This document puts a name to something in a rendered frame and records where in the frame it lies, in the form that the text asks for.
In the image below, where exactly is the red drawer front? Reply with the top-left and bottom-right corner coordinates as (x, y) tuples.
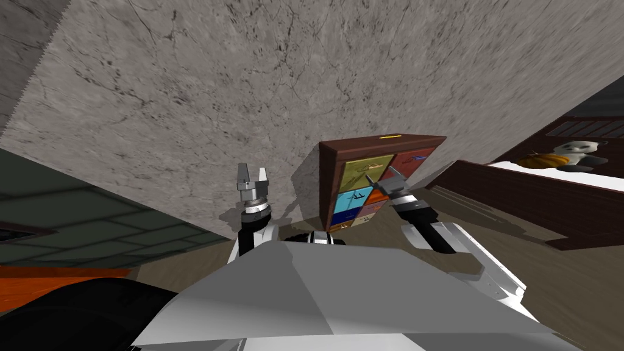
(385, 147), (436, 181)

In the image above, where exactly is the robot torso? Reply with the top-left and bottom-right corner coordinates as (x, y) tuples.
(130, 231), (582, 351)

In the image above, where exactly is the brown wooden chest of drawers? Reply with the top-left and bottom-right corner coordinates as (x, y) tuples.
(319, 133), (447, 233)

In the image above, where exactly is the orange drawer front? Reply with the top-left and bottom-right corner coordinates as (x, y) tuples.
(365, 189), (391, 206)

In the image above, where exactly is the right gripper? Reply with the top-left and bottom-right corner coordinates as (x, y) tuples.
(364, 165), (411, 200)

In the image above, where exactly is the dark brown wooden bed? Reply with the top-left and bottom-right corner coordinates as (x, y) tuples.
(426, 115), (624, 252)

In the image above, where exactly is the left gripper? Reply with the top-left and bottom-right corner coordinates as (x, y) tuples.
(236, 163), (271, 202)

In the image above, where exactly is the olive drawer front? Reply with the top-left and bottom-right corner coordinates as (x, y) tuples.
(339, 154), (395, 194)

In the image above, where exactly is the cyan drawer front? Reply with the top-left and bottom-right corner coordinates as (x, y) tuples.
(332, 187), (374, 216)

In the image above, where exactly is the blue drawer front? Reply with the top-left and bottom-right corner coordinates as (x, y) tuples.
(330, 210), (362, 228)

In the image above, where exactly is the mauve drawer front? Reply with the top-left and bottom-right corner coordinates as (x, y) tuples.
(358, 199), (389, 218)

